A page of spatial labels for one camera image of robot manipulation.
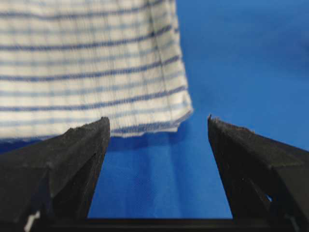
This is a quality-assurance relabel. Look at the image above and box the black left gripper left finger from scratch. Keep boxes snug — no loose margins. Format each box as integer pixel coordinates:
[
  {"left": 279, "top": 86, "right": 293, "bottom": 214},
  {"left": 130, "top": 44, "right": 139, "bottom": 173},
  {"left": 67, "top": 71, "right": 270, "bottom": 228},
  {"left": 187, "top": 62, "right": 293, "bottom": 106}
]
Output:
[{"left": 0, "top": 117, "right": 110, "bottom": 232}]

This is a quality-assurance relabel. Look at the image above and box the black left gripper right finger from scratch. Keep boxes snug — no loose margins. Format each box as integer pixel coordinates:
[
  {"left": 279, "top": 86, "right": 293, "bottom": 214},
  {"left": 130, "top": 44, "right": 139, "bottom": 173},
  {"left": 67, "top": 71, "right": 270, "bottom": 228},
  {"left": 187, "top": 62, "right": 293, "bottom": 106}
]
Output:
[{"left": 207, "top": 116, "right": 309, "bottom": 232}]

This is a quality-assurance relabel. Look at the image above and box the white blue striped towel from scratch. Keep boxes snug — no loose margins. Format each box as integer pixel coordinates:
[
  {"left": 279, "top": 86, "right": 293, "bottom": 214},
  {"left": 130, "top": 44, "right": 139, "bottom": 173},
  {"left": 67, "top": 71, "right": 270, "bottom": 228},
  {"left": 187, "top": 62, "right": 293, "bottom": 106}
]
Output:
[{"left": 0, "top": 0, "right": 193, "bottom": 141}]

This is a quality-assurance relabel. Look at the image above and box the blue table cloth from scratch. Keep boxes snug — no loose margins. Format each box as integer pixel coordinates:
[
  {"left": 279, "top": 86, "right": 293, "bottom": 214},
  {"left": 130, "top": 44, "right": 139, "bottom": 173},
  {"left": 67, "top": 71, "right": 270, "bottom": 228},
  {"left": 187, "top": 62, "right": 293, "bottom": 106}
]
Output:
[{"left": 0, "top": 0, "right": 309, "bottom": 218}]

